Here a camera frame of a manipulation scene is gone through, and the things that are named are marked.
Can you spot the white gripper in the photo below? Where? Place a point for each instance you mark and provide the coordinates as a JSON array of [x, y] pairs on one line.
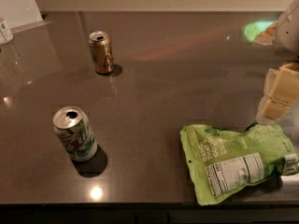
[[289, 32]]

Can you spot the green snack bag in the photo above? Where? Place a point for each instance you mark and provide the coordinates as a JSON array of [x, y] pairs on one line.
[[223, 162]]

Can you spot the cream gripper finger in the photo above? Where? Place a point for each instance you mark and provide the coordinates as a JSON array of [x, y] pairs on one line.
[[271, 109]]

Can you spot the silver green soda can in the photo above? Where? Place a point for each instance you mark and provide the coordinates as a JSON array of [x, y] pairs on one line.
[[74, 131]]

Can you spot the orange soda can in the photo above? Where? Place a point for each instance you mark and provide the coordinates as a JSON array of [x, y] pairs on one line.
[[101, 52]]

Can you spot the white container at left edge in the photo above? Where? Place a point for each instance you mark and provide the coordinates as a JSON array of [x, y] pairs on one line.
[[5, 32]]

